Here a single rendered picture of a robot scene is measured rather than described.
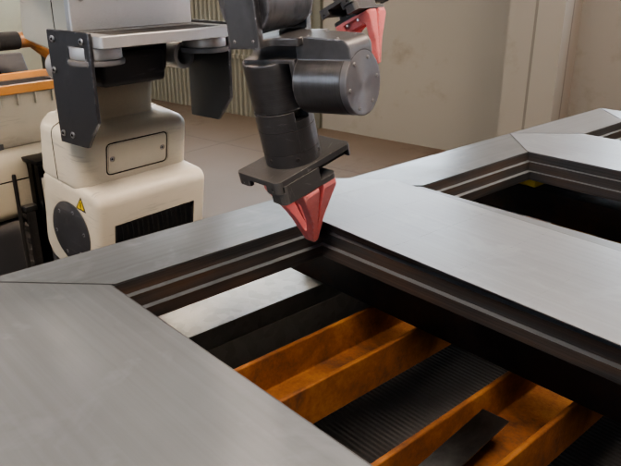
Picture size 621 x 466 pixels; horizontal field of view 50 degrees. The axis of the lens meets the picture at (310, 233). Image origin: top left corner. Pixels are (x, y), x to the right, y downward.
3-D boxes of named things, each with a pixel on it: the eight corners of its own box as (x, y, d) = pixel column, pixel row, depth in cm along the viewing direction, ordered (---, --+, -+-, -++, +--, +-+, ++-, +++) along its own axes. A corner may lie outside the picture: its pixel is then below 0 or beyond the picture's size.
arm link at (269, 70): (263, 36, 66) (226, 55, 62) (321, 35, 62) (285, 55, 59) (278, 103, 70) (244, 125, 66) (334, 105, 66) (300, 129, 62)
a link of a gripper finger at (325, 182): (348, 237, 72) (334, 158, 68) (300, 270, 68) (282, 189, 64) (306, 222, 77) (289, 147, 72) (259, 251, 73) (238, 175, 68)
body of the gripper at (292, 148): (353, 158, 70) (341, 90, 66) (281, 202, 64) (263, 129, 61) (310, 148, 74) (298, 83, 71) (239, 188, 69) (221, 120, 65)
